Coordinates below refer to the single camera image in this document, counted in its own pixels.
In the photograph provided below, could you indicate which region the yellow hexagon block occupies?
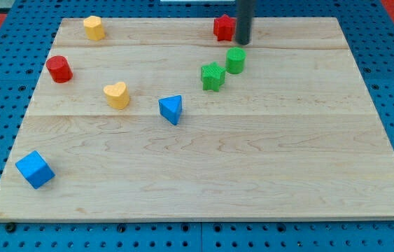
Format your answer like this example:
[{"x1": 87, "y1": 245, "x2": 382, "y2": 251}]
[{"x1": 83, "y1": 15, "x2": 105, "y2": 41}]

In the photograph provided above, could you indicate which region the red star block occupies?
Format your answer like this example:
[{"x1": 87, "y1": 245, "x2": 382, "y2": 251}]
[{"x1": 213, "y1": 14, "x2": 236, "y2": 41}]

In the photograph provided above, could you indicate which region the green cylinder block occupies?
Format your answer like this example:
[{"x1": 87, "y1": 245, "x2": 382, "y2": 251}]
[{"x1": 225, "y1": 47, "x2": 246, "y2": 74}]

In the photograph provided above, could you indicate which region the green star block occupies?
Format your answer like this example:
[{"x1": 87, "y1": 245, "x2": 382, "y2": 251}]
[{"x1": 200, "y1": 62, "x2": 226, "y2": 92}]

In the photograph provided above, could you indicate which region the blue cube block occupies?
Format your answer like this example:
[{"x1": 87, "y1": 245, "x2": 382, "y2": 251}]
[{"x1": 15, "y1": 150, "x2": 55, "y2": 189}]

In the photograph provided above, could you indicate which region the blue triangle block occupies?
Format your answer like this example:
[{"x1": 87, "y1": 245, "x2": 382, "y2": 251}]
[{"x1": 158, "y1": 95, "x2": 182, "y2": 125}]

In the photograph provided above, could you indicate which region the red cylinder block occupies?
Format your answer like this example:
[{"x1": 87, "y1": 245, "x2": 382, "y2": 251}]
[{"x1": 45, "y1": 55, "x2": 73, "y2": 83}]

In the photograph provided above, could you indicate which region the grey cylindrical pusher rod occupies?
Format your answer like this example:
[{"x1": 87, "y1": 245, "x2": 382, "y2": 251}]
[{"x1": 235, "y1": 0, "x2": 256, "y2": 46}]

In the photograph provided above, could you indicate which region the yellow heart block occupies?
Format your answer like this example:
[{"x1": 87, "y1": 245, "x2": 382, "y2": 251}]
[{"x1": 103, "y1": 82, "x2": 130, "y2": 109}]

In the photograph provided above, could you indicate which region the light wooden board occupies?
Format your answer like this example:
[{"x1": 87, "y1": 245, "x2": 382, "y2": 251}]
[{"x1": 0, "y1": 17, "x2": 394, "y2": 223}]

